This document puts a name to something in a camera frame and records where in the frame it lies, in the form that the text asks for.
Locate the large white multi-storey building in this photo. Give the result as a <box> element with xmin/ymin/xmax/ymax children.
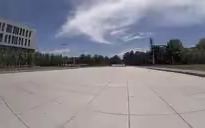
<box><xmin>0</xmin><ymin>15</ymin><xmax>38</xmax><ymax>52</ymax></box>

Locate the pale concrete slab plaza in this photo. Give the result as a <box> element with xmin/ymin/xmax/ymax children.
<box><xmin>0</xmin><ymin>65</ymin><xmax>205</xmax><ymax>128</ymax></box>

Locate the row of dark trees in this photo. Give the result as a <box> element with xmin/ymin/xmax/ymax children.
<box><xmin>0</xmin><ymin>37</ymin><xmax>205</xmax><ymax>70</ymax></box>

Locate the tall pole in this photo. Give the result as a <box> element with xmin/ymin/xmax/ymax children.
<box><xmin>149</xmin><ymin>37</ymin><xmax>156</xmax><ymax>66</ymax></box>

